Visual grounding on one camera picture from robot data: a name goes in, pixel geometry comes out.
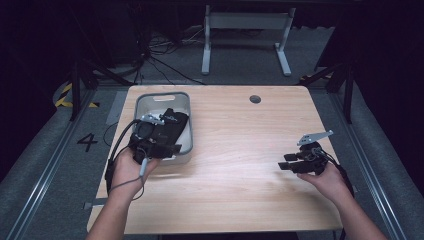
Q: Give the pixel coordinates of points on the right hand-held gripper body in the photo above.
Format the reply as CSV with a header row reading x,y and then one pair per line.
x,y
313,156

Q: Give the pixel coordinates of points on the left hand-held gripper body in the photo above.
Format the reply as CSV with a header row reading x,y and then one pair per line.
x,y
148,136

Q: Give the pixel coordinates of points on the black glove with shiny marks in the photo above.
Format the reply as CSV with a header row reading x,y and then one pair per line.
x,y
175,118

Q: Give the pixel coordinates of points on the white plastic bin grey rim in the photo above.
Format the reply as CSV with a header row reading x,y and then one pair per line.
x,y
151,105

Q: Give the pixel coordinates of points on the person's right hand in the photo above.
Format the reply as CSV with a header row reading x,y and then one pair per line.
x,y
328,183

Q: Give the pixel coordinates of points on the person's left hand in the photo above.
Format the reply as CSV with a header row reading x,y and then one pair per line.
x,y
128,173

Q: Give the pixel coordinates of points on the black metal stand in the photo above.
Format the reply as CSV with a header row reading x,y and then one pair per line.
x,y
78,86
345,83

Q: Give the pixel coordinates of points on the grey tape strip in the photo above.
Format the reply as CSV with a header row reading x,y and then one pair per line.
x,y
95,202

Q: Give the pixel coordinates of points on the yellow black floor tape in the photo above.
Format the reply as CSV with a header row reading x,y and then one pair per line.
x,y
65,96

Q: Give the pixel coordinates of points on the metal floor rail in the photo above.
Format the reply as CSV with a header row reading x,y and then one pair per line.
x,y
43,176
366,173

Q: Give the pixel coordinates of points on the white metal desk frame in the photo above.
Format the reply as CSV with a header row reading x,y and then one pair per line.
x,y
246,20

